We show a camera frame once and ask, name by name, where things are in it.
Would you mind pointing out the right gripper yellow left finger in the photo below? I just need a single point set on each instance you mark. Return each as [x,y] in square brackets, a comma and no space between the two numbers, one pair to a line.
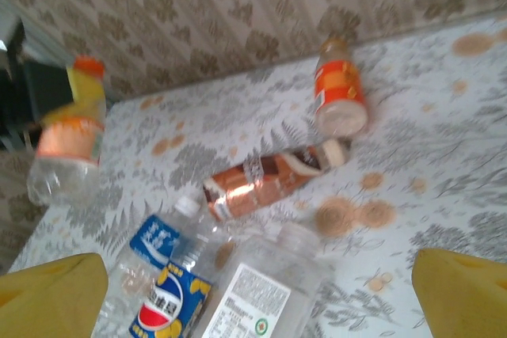
[47,302]

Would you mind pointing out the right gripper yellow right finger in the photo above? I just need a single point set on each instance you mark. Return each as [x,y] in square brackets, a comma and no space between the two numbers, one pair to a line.
[467,298]

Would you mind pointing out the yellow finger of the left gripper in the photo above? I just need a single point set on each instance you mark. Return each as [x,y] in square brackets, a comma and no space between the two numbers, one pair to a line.
[85,90]

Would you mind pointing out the orange cap soda bottle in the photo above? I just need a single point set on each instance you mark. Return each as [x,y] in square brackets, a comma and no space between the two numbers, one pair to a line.
[63,172]

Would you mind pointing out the blue label water bottle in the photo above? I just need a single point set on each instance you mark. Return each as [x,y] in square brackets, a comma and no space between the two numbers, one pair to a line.
[154,241]

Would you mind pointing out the brown label drink bottle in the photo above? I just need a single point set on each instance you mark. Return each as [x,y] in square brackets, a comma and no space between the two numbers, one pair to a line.
[269,179]

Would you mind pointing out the clear square bottle white label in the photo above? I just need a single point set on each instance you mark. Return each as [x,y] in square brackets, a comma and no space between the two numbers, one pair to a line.
[257,298]

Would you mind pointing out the orange label beige cap bottle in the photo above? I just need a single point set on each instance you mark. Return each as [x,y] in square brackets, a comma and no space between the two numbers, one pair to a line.
[338,88]

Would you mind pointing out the Pepsi bottle blue cap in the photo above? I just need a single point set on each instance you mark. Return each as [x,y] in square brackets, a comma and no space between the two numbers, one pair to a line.
[166,306]

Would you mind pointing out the floral table cover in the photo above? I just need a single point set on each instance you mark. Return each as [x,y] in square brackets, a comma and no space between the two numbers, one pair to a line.
[435,148]

